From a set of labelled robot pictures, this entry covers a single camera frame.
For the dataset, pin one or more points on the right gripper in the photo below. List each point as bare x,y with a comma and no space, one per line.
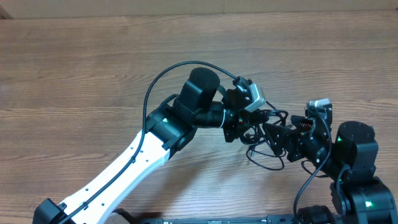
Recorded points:
296,144

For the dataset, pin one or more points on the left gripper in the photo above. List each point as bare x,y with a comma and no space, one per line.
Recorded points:
231,123

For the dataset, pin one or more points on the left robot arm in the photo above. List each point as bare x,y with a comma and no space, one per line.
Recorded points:
202,103

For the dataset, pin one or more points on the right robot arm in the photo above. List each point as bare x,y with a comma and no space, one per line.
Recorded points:
349,160

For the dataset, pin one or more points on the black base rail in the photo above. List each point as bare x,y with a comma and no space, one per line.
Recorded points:
270,219

